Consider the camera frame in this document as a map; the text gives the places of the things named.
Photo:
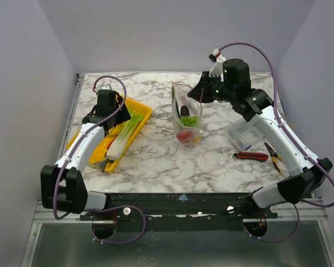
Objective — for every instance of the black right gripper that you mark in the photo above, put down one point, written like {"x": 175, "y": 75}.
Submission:
{"x": 201, "y": 87}

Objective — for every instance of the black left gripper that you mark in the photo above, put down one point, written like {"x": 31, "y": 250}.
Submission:
{"x": 123, "y": 115}

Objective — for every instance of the clear zip top bag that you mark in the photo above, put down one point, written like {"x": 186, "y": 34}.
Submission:
{"x": 195, "y": 109}

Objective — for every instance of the green toy scallion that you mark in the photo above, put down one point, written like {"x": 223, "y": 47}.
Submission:
{"x": 176, "y": 100}

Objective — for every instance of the red toy tomato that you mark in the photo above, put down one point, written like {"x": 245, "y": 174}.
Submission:
{"x": 184, "y": 136}

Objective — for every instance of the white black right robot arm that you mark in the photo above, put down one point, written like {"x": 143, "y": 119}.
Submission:
{"x": 306, "y": 172}

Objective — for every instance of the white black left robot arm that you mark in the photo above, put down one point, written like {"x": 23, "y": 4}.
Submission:
{"x": 62, "y": 185}

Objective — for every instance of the green toy celery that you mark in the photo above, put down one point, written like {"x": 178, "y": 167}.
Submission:
{"x": 117, "y": 147}

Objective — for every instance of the yellow plastic tray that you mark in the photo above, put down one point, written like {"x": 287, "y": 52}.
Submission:
{"x": 100, "y": 151}

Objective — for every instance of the clear plastic screw box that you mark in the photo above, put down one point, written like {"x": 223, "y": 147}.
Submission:
{"x": 243, "y": 135}

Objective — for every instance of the grey toy fish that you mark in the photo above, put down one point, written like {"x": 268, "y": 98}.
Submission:
{"x": 102, "y": 164}

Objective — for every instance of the red black utility knife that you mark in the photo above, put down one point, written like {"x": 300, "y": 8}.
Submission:
{"x": 251, "y": 156}

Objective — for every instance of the yellow black pliers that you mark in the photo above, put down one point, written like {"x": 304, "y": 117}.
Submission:
{"x": 274, "y": 157}

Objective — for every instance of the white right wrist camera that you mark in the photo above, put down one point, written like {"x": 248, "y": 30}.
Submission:
{"x": 217, "y": 59}

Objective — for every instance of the black mounting rail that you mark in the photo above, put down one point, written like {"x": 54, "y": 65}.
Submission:
{"x": 179, "y": 212}

